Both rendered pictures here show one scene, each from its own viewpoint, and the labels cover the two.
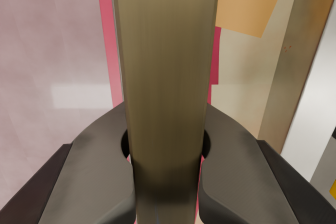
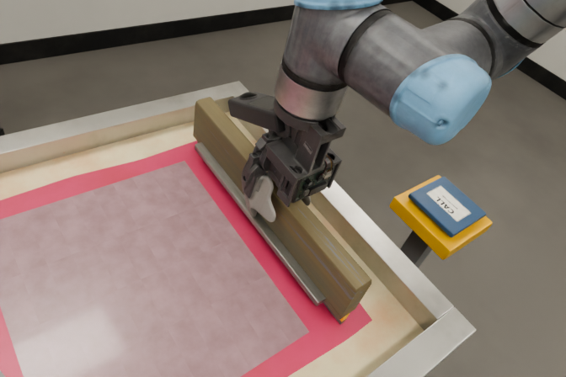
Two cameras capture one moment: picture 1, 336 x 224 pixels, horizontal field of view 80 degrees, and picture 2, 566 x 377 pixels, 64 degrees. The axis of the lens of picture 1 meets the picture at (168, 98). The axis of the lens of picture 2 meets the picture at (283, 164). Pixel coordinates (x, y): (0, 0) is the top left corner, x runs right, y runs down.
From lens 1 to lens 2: 0.61 m
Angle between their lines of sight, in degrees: 66
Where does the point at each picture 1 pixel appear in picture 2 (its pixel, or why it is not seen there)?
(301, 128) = (330, 195)
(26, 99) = (199, 261)
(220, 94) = not seen: hidden behind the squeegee
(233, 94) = not seen: hidden behind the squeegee
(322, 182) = not seen: outside the picture
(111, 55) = (232, 221)
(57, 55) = (207, 231)
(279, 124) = (325, 204)
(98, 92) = (235, 241)
